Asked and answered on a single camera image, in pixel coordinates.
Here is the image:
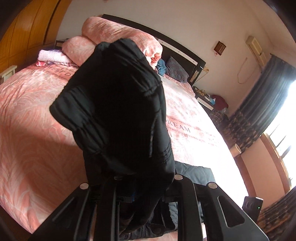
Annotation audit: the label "bed with pink printed sheet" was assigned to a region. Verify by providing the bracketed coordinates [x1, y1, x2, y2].
[0, 60, 249, 241]

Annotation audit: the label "small white stool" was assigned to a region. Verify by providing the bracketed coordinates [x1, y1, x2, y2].
[0, 65, 18, 85]

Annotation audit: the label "dark patterned curtain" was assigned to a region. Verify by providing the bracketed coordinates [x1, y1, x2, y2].
[257, 191, 296, 235]
[221, 54, 296, 158]

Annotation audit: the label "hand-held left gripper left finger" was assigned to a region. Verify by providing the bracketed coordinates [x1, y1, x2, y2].
[28, 176, 119, 241]

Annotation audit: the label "plaid cloth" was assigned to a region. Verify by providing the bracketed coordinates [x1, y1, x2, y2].
[209, 110, 229, 130]

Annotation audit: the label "wooden wall lamp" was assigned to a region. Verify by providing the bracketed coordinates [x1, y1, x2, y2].
[214, 41, 226, 56]

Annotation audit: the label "white knitted folded cloth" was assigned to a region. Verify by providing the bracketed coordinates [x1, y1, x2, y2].
[37, 49, 73, 66]

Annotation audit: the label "black quilted pants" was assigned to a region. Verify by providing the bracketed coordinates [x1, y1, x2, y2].
[50, 38, 215, 241]

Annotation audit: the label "white wall cable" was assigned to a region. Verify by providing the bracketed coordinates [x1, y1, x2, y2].
[238, 57, 249, 84]

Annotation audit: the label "dark nightstand with white drawer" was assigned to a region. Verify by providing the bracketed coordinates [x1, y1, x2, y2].
[193, 87, 216, 111]

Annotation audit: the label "grey pillow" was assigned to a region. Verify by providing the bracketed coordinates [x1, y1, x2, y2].
[165, 56, 189, 82]

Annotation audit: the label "wooden wardrobe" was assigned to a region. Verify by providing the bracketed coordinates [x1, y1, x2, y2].
[0, 0, 72, 72]

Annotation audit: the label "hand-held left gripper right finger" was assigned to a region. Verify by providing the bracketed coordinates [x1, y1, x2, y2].
[173, 174, 270, 241]

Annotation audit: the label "dark wooden headboard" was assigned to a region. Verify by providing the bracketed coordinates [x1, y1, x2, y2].
[102, 14, 206, 84]

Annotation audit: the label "blue cloth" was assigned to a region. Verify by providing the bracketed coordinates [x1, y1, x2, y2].
[156, 58, 167, 76]

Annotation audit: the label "white air conditioner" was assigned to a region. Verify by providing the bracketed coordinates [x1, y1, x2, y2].
[245, 35, 270, 67]

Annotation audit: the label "folded pink quilt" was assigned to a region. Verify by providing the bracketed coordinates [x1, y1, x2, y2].
[61, 16, 163, 70]

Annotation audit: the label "beige waste bin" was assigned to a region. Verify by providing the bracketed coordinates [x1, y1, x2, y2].
[231, 144, 242, 158]

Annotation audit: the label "dark red clothing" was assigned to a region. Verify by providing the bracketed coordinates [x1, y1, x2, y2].
[211, 95, 229, 110]

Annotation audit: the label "window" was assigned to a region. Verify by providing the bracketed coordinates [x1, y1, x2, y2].
[264, 79, 296, 193]

